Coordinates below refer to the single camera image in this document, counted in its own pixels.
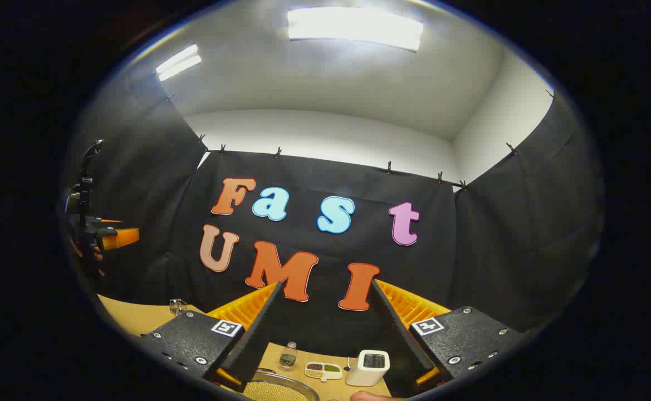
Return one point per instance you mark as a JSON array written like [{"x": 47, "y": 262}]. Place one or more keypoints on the clear plastic water bottle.
[{"x": 288, "y": 357}]

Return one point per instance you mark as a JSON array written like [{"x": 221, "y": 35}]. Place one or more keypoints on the black backdrop cloth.
[{"x": 470, "y": 250}]

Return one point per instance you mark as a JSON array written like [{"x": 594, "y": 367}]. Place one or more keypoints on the large rectangular ceiling light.
[{"x": 356, "y": 28}]

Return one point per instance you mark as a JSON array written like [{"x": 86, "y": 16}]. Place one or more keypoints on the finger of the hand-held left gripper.
[
  {"x": 111, "y": 221},
  {"x": 120, "y": 238}
]

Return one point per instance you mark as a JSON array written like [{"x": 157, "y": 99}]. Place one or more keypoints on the pile of yellow soybeans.
[{"x": 272, "y": 392}]

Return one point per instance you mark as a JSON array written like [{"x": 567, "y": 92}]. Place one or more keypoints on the small pile of yellow beans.
[{"x": 314, "y": 373}]

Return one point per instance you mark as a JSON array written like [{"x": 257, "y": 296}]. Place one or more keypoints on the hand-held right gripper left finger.
[{"x": 258, "y": 334}]

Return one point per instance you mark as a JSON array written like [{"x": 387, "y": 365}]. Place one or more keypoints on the white divided dish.
[{"x": 325, "y": 374}]

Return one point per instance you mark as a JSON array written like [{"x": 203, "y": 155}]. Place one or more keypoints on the small ceiling light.
[{"x": 179, "y": 62}]

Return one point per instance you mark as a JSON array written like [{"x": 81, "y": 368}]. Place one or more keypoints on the pile of green beans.
[{"x": 332, "y": 367}]

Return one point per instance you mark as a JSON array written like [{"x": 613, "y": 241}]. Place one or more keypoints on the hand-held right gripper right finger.
[{"x": 403, "y": 328}]

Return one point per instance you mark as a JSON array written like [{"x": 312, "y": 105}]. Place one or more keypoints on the white toaster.
[{"x": 365, "y": 374}]

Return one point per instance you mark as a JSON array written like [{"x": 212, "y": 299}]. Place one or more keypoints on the row of black cloth clips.
[{"x": 278, "y": 152}]

